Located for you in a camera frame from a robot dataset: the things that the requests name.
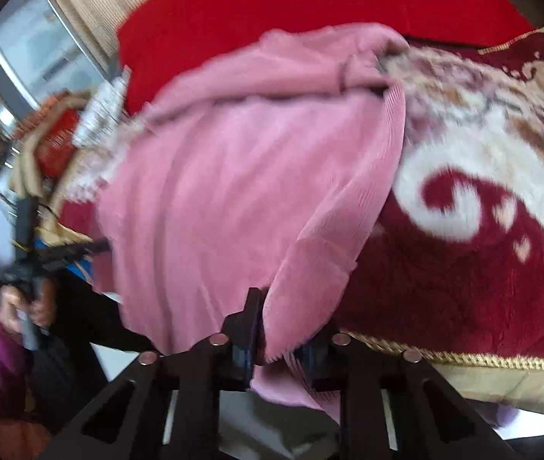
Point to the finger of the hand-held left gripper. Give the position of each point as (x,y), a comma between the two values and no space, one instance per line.
(75,251)

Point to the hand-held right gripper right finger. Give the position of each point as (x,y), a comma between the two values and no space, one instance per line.
(317,362)

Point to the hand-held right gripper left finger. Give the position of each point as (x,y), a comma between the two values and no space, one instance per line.
(245,352)

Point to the pink zip jacket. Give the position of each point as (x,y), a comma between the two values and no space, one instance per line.
(233,177)

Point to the person's left hand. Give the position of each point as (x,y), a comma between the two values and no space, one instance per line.
(42,311)

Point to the beige cloth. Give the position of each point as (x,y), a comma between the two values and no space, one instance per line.
(30,167)

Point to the red cardboard box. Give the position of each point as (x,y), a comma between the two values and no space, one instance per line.
(58,143)

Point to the orange patterned cloth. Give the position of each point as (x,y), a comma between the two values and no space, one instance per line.
(56,103)

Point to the black and white patterned cloth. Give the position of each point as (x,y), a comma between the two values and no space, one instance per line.
(102,110)

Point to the red floral blanket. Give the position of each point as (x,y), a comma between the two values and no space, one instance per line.
(468,273)

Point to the plain red blanket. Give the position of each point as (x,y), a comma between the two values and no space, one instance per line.
(301,0)

